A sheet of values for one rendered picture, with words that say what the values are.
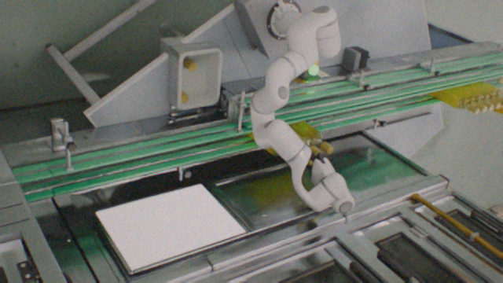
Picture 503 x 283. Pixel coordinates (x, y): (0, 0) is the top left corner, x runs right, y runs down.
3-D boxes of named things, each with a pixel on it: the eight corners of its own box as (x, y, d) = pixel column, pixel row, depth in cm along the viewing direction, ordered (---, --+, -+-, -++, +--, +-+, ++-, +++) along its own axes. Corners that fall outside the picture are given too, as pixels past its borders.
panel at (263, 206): (89, 217, 183) (129, 281, 159) (89, 210, 182) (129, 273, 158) (300, 160, 231) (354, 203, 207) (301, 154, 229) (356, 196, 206)
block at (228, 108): (217, 112, 215) (226, 120, 210) (218, 90, 210) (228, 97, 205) (225, 111, 217) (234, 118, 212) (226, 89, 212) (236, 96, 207)
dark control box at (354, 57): (340, 63, 251) (353, 70, 245) (343, 46, 247) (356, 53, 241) (354, 61, 255) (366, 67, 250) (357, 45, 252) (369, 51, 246)
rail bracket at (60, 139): (46, 145, 184) (67, 179, 168) (42, 101, 175) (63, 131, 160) (60, 143, 186) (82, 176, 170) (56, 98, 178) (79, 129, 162)
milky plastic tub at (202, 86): (167, 101, 207) (178, 111, 201) (169, 45, 196) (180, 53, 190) (207, 94, 216) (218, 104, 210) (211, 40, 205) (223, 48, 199)
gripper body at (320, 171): (337, 196, 193) (324, 178, 202) (342, 172, 188) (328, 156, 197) (317, 199, 190) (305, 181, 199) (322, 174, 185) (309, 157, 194)
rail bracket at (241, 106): (226, 124, 211) (244, 139, 202) (229, 84, 203) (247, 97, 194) (233, 123, 213) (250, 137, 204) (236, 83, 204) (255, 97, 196)
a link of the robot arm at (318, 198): (302, 139, 178) (344, 185, 182) (273, 166, 179) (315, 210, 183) (306, 145, 169) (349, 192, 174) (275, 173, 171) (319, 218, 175)
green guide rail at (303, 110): (236, 119, 213) (247, 129, 207) (236, 117, 212) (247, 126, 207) (501, 65, 305) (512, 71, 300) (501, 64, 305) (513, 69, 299)
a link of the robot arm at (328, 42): (299, 50, 196) (325, 65, 184) (292, 17, 188) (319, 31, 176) (321, 39, 199) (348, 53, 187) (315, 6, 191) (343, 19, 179)
